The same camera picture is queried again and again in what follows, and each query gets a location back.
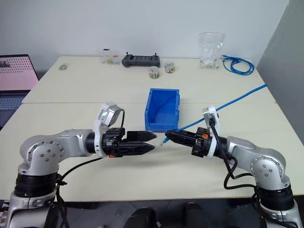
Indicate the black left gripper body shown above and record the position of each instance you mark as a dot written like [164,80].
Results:
[111,142]

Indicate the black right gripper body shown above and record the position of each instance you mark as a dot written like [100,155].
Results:
[201,142]

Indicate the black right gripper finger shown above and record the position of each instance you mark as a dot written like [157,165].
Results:
[187,135]
[180,140]

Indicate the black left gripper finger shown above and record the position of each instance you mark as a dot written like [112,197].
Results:
[135,149]
[140,135]

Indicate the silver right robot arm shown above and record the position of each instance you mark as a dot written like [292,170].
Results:
[247,147]

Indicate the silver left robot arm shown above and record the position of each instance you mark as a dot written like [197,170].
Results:
[71,142]

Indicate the blue plastic bin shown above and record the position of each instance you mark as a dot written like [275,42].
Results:
[164,114]

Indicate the round clear jar of beads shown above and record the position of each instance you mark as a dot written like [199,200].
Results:
[170,67]
[154,73]

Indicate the dark rounded shape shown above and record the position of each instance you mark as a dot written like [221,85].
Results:
[141,218]

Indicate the black handheld controller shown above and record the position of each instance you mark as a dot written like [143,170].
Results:
[140,60]

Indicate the clear bag of white couplers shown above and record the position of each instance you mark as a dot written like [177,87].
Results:
[210,59]

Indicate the clear box of small parts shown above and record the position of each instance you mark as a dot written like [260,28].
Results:
[109,59]

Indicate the small grey round disc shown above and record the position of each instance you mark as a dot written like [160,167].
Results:
[63,67]

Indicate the open laptop with pink screen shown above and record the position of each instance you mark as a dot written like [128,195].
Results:
[14,71]

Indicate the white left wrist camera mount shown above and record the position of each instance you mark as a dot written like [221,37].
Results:
[98,128]

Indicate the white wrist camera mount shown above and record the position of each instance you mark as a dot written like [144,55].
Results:
[210,114]
[98,128]

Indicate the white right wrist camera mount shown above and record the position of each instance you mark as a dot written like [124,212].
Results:
[210,114]

